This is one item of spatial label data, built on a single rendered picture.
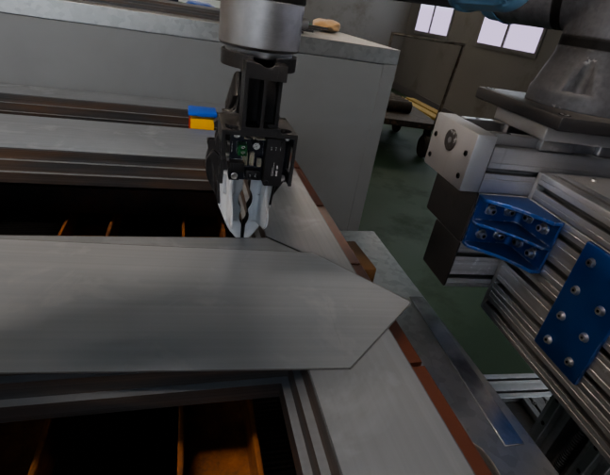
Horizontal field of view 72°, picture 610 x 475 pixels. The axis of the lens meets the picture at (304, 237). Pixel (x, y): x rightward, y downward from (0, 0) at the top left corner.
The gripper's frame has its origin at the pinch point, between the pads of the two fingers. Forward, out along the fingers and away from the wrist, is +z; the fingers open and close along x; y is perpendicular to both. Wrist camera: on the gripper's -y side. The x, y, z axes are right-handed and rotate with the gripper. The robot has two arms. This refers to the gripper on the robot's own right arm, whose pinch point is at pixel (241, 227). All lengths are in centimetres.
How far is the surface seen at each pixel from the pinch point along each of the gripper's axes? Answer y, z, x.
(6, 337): 16.9, 0.6, -19.6
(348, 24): -745, -4, 268
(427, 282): -106, 88, 111
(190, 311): 14.6, 0.6, -6.0
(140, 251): 4.4, 0.7, -11.1
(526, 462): 22.5, 19.3, 33.1
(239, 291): 11.9, 0.6, -1.4
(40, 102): -59, 2, -37
